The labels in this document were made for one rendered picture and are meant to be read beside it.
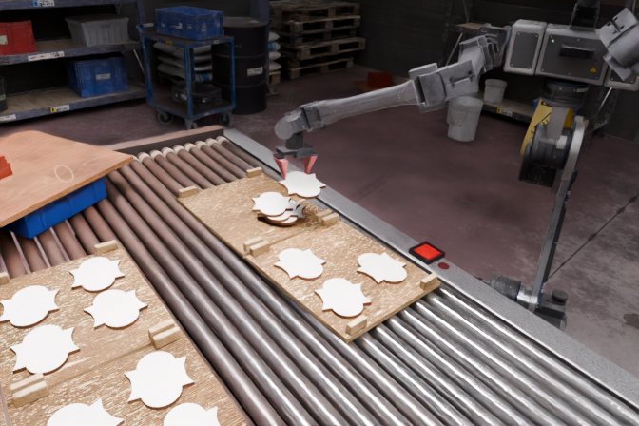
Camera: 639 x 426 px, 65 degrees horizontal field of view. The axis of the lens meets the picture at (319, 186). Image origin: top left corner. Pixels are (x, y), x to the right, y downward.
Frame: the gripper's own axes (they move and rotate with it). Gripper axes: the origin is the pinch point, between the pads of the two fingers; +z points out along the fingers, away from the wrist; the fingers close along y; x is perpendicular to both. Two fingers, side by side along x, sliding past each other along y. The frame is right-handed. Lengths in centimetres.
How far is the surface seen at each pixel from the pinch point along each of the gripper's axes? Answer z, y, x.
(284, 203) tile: 9.1, -3.4, 1.4
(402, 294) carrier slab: 19, 8, -46
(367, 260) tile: 16.4, 7.1, -31.2
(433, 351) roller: 23, 4, -64
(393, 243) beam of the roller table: 18.7, 21.6, -23.1
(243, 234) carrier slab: 14.2, -19.2, -3.8
